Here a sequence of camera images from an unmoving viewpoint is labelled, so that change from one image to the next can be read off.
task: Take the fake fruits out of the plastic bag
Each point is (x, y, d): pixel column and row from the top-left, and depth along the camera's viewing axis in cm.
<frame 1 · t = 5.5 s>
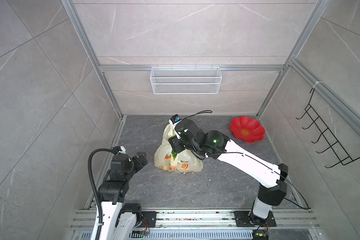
left hand: (139, 154, 73), fingers open
right hand: (173, 137, 68), fingers open
cream printed plastic bag: (184, 162, 76), point 19 cm above the table
red flower-shaped plate: (249, 130, 112), on the table

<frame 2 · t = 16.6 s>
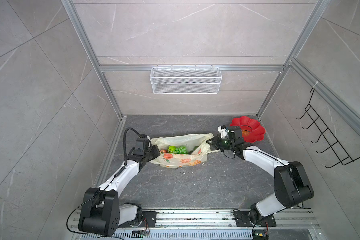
left hand: (159, 146, 88), fingers closed
right hand: (206, 140, 88), fingers closed
cream printed plastic bag: (175, 160, 84), point 12 cm above the table
green fake grape bunch: (179, 150, 92), point 9 cm above the table
red fake strawberry: (163, 151, 94), point 6 cm above the table
the other named things where they were.

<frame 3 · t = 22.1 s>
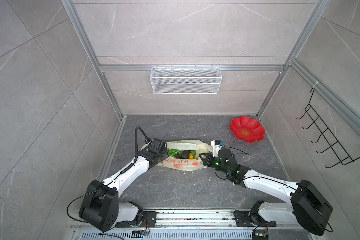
left hand: (163, 151, 87), fingers open
right hand: (198, 154, 82), fingers closed
dark fake avocado: (185, 154, 94), point 5 cm above the table
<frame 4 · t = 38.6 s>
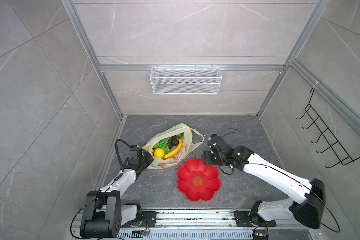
left hand: (151, 152, 90), fingers closed
right hand: (205, 156, 78), fingers open
red flower-shaped plate: (198, 182, 87), on the table
green fake grape bunch: (163, 144, 97), point 7 cm above the table
dark fake avocado: (174, 141, 102), point 4 cm above the table
yellow fake banana: (178, 148, 99), point 3 cm above the table
yellow fake lemon: (158, 153, 94), point 5 cm above the table
dark red fake date: (170, 145, 100), point 4 cm above the table
